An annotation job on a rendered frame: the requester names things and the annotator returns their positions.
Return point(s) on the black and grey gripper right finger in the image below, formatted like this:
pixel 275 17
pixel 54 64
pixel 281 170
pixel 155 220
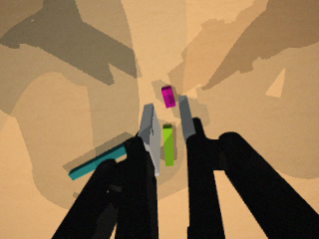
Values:
pixel 276 206

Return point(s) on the magenta rod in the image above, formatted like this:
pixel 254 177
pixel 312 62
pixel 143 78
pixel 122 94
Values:
pixel 168 97

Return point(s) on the lime green rod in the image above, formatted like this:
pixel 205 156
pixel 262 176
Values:
pixel 167 143

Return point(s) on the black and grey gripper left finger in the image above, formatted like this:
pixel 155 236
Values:
pixel 94 213

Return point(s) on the turquoise rod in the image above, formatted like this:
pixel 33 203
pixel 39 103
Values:
pixel 91 165

